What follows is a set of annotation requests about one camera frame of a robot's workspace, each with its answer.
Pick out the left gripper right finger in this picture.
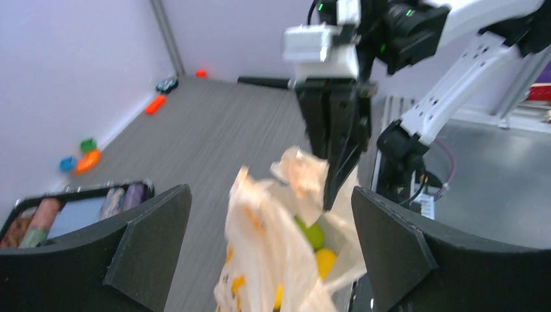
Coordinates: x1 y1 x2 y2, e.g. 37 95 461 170
352 187 550 311

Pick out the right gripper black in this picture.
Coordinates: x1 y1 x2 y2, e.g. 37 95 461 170
297 1 385 211

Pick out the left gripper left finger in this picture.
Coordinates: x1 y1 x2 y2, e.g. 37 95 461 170
1 185 192 311

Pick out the yellow fake mango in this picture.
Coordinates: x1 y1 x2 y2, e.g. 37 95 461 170
314 248 337 280

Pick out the green fake pear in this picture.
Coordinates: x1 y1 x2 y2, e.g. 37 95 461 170
294 216 325 251

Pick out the translucent plastic bag banana print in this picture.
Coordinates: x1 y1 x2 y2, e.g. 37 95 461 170
214 146 366 311

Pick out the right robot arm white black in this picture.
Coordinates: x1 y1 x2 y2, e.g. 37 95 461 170
282 0 550 211

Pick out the black microphone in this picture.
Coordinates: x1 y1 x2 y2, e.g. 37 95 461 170
237 76 296 90

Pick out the black poker chip case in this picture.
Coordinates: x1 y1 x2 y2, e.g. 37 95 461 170
1 180 155 249

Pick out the blue toy cube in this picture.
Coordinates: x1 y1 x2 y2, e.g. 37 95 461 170
58 156 79 173

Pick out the green toy cube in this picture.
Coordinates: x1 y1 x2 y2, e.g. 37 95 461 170
80 137 97 154

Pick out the orange corner piece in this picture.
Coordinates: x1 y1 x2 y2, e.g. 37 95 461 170
195 69 208 79

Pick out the small toy car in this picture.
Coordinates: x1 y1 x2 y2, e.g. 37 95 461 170
156 77 179 94

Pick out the orange block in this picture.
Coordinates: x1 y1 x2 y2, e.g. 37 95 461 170
144 94 166 115

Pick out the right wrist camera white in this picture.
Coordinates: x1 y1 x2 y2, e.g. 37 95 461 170
281 0 361 81

